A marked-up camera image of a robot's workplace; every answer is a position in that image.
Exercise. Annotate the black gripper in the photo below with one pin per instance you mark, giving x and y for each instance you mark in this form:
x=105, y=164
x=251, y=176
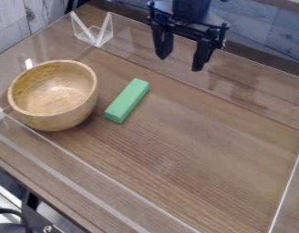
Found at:
x=190, y=19

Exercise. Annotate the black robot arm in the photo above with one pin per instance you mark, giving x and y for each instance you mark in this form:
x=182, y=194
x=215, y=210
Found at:
x=188, y=19

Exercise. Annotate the wooden bowl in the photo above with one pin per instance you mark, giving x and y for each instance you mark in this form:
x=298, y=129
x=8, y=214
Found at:
x=53, y=95

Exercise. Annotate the green rectangular block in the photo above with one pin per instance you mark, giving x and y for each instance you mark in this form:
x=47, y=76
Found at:
x=127, y=100

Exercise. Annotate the clear acrylic corner bracket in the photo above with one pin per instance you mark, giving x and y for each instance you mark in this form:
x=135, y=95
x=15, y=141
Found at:
x=92, y=35

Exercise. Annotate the clear acrylic front wall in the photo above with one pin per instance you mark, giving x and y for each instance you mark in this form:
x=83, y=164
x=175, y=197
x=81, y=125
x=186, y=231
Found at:
x=93, y=200

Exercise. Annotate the black metal table frame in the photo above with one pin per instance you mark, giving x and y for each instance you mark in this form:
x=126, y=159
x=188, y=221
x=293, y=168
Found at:
x=41, y=216

